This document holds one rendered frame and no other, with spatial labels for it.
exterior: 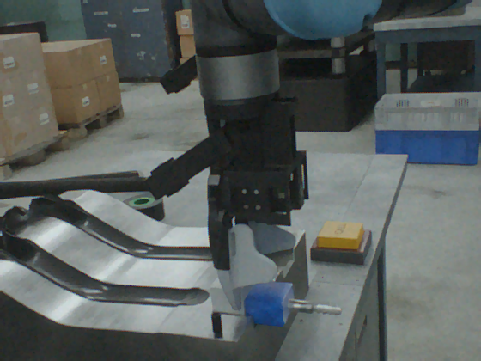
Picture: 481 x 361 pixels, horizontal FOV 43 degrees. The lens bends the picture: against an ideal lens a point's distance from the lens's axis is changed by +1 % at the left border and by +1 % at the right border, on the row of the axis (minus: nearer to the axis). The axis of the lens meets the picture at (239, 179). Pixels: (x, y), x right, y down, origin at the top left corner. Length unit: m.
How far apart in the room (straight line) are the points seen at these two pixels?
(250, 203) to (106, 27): 7.50
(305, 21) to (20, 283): 0.46
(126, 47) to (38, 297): 7.24
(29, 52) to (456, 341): 3.60
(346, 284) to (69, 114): 4.61
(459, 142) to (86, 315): 3.30
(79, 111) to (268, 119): 4.81
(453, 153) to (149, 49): 4.76
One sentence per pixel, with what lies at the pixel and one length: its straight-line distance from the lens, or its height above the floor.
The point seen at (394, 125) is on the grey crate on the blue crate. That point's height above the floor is 0.24.
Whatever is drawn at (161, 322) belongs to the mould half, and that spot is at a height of 0.89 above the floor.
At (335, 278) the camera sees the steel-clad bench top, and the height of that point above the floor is 0.80.
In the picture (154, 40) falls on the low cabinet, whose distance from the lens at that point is 7.68.
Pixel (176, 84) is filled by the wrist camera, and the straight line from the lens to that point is 0.90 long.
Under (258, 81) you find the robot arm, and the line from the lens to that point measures 0.54.
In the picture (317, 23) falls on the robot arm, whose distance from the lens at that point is 0.43.
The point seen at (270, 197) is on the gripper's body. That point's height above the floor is 1.02.
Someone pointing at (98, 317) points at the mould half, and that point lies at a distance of 0.69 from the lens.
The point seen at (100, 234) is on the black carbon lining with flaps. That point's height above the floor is 0.90.
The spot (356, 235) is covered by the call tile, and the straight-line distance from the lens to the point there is 0.92.
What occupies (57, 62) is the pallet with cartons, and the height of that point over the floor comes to 0.66.
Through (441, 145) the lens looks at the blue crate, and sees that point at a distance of 3.84.
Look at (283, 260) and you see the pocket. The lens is 0.78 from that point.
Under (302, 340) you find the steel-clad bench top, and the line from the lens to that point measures 0.75.
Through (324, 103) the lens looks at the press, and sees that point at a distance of 4.65.
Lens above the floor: 1.22
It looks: 19 degrees down
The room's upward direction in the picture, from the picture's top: 6 degrees counter-clockwise
